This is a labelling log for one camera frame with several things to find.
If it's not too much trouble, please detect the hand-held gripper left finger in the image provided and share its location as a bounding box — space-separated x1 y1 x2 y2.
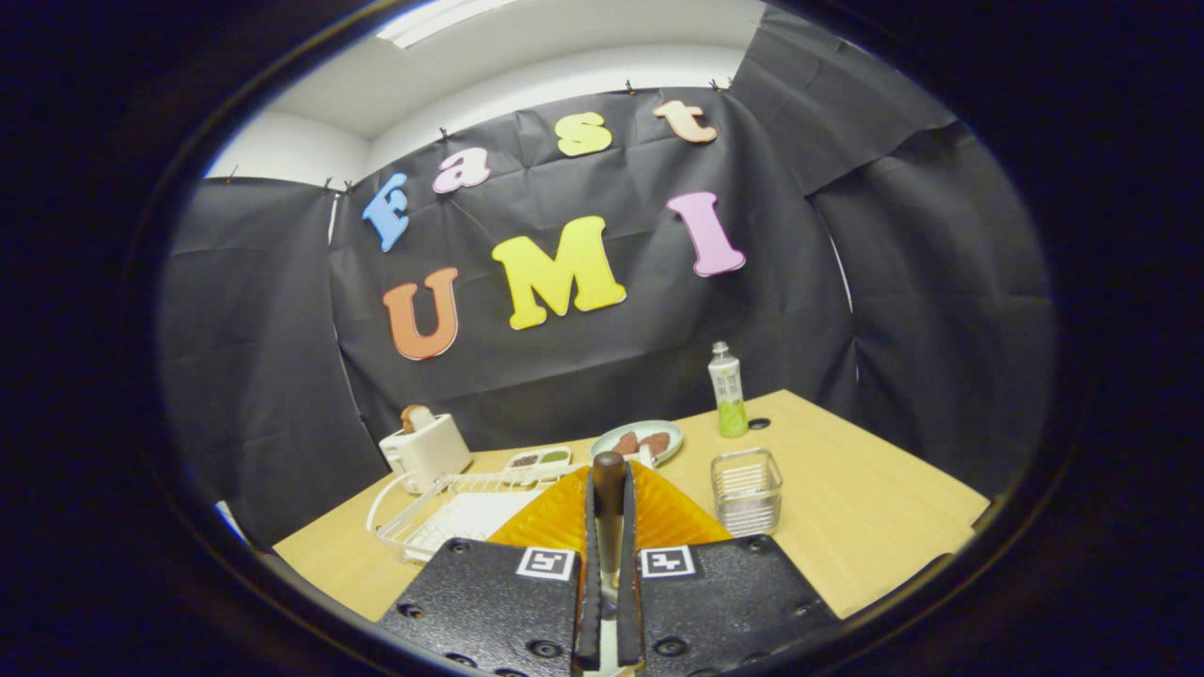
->
376 461 603 677

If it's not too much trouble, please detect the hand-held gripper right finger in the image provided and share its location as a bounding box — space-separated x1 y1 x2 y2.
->
616 461 838 677

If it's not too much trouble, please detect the wooden handled spoon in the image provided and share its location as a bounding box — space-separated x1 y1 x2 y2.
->
591 450 629 607

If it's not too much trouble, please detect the metal wire basket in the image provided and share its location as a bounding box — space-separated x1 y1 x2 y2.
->
710 448 784 538

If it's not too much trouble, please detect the white wire dish rack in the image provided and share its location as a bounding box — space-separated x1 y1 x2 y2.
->
365 467 589 563

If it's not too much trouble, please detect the small pale green dish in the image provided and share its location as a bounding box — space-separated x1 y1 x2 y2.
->
591 419 685 466

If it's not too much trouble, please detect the white divided grain tray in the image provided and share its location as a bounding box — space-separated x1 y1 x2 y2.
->
503 446 573 485

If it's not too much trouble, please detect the white drying mat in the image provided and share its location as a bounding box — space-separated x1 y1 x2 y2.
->
419 489 547 556

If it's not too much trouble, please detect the white toaster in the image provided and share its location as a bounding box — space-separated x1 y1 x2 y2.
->
379 414 473 495

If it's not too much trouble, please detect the green drink bottle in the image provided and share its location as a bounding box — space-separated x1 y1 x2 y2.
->
707 341 750 439

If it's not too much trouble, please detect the white flat panel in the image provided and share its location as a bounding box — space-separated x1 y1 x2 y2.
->
214 500 250 546

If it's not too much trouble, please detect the ceiling light panel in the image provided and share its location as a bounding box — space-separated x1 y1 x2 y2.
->
376 0 518 50

